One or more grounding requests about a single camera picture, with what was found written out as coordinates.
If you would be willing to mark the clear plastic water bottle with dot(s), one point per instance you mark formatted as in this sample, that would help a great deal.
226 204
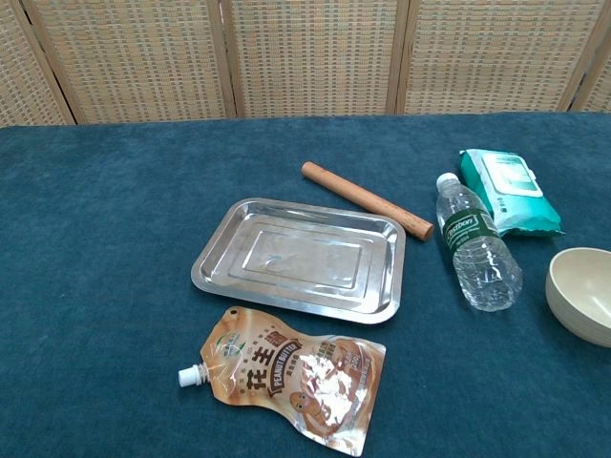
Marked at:
477 245

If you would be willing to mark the peanut butter spout pouch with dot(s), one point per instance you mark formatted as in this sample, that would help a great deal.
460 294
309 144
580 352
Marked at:
296 381

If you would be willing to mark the teal velvet tablecloth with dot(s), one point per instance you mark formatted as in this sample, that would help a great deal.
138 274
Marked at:
95 286

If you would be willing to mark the green wet wipes pack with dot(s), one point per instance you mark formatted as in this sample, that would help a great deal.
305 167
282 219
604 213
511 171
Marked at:
513 198

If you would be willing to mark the wooden rolling pin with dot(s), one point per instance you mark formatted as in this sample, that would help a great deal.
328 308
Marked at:
367 201

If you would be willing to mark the woven rattan folding screen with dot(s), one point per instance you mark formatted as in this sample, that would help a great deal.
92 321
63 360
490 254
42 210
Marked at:
305 57

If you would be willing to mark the stainless steel rectangular tray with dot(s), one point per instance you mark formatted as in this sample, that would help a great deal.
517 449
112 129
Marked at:
305 260

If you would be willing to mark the cream plastic bowl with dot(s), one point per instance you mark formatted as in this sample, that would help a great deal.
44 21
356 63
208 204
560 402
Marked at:
584 293

